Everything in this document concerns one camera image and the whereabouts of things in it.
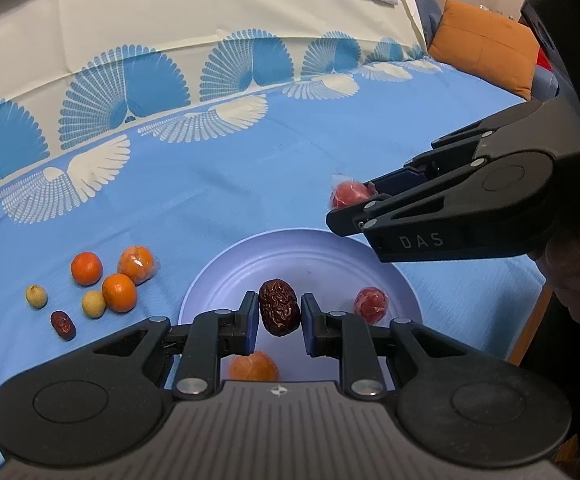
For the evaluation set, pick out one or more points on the orange pillow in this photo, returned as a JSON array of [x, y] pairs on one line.
[[485, 47]]

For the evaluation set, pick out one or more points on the red fruit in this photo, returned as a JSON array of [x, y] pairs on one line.
[[347, 194], [369, 305]]

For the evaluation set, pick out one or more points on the yellow longan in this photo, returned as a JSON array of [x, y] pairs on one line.
[[36, 296], [93, 304]]

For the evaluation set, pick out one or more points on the person's right hand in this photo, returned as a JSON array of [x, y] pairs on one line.
[[577, 285]]

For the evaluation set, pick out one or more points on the wooden bed rail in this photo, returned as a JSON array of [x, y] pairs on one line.
[[535, 330]]

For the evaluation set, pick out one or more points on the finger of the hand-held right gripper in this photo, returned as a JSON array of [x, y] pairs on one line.
[[420, 237], [400, 179]]

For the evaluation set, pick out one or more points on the pale purple plate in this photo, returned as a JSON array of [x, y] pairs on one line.
[[280, 260]]

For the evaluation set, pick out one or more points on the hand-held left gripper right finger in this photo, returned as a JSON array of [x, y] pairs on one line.
[[308, 326]]

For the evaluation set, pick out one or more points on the dried red date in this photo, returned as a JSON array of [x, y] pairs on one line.
[[63, 325], [279, 307]]

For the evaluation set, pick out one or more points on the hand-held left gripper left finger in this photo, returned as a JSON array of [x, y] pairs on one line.
[[250, 324]]

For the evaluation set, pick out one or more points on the red cloth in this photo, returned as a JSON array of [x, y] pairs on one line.
[[545, 58]]

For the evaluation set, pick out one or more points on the blue printed bedsheet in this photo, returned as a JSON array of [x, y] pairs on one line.
[[220, 185]]

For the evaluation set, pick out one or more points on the orange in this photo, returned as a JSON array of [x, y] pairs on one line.
[[137, 264], [119, 293], [252, 367], [86, 268]]

